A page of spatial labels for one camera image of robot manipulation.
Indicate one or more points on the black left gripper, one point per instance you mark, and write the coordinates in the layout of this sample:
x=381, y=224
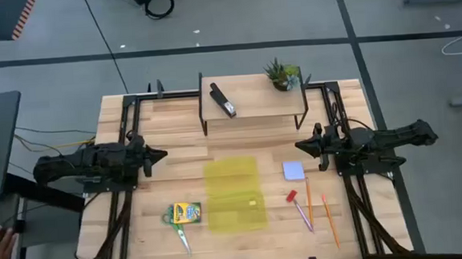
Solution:
x=140, y=155

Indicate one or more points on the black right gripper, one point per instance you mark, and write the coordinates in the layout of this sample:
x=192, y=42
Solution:
x=324, y=146

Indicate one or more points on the lilac sticky note pad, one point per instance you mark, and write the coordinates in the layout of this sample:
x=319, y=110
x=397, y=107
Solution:
x=294, y=170

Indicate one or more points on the red eraser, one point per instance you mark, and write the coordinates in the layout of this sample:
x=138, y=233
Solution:
x=291, y=195

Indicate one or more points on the orange pencil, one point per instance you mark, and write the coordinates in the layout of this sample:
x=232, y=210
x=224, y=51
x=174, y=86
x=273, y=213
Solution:
x=309, y=201
x=330, y=220

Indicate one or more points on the purple pen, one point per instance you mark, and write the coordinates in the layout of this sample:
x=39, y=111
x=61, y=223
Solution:
x=304, y=216

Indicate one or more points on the yellow transparent pencil case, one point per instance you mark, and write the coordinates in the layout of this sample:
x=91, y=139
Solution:
x=234, y=185

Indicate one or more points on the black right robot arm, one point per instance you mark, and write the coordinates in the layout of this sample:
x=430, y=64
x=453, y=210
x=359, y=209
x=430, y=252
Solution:
x=376, y=138

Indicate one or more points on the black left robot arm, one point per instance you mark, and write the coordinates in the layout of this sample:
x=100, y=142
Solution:
x=96, y=159

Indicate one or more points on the yellow green crayon box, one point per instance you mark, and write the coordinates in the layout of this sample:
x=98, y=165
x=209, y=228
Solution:
x=187, y=212

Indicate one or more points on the wooden shelf riser black legs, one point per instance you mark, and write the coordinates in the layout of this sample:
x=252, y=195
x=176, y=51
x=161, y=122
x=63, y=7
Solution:
x=261, y=99

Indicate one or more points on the small potted succulent plant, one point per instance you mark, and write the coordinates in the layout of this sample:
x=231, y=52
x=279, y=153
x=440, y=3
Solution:
x=280, y=76

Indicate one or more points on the black stapler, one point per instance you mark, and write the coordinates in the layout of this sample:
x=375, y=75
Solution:
x=221, y=100

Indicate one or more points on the black metal table frame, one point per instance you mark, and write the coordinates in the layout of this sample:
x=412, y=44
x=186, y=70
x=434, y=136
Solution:
x=164, y=96

